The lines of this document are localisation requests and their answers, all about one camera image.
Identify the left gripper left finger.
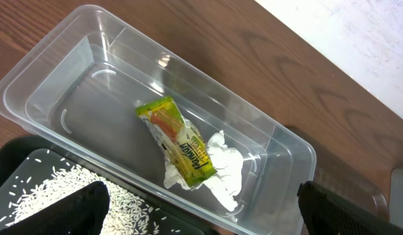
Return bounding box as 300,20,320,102
0,181,110,235

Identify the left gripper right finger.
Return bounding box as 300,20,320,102
297,181,403,235

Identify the white rice pile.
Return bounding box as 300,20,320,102
0,149,183,235

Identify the white napkin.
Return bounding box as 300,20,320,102
164,130,243,212

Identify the yellow green snack wrapper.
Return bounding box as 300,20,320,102
136,96,216,187

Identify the black waste tray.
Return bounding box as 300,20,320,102
0,136,217,235

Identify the clear plastic waste bin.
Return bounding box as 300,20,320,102
0,5,316,234

